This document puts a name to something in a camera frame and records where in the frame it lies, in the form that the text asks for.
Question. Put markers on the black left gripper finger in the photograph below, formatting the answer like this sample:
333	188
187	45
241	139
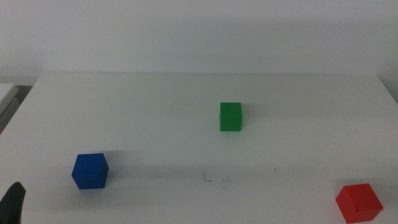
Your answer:
12	205

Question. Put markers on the blue cube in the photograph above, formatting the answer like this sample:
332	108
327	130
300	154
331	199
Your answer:
90	172

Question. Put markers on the green cube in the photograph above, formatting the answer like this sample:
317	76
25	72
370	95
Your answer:
230	117

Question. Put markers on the red cube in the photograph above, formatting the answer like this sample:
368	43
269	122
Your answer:
359	203

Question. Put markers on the white side table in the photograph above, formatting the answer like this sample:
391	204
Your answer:
7	99

